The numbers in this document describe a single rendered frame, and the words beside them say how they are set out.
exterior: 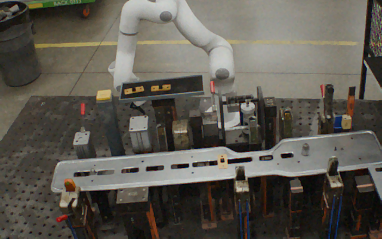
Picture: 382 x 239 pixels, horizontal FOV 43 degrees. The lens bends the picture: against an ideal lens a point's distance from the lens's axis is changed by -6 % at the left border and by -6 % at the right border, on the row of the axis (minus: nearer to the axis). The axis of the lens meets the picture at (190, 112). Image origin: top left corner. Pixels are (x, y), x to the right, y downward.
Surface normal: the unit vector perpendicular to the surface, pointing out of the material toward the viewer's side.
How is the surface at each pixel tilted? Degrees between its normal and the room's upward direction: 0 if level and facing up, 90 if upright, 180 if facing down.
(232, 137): 0
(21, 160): 0
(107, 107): 90
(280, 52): 0
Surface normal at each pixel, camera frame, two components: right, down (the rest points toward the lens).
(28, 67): 0.79, 0.33
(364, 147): -0.10, -0.80
